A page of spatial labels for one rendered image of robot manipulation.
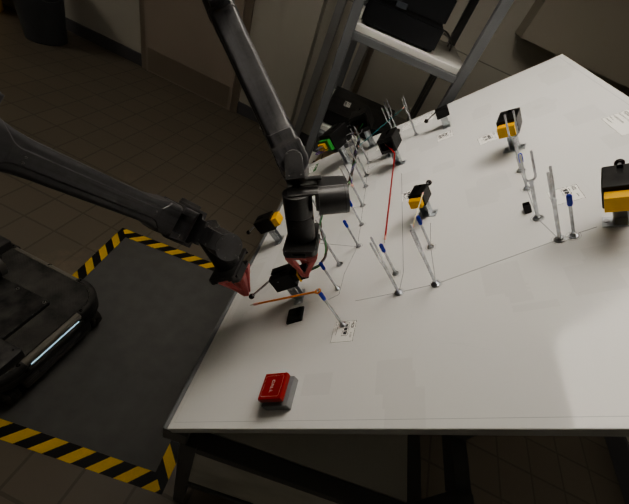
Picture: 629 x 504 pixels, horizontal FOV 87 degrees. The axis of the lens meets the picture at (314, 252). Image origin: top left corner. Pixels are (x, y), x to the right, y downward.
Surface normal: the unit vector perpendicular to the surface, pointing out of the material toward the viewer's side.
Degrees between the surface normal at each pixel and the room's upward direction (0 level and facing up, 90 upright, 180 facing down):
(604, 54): 90
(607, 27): 90
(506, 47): 90
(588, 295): 48
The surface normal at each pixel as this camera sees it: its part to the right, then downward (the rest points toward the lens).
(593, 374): -0.48, -0.72
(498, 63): -0.32, 0.60
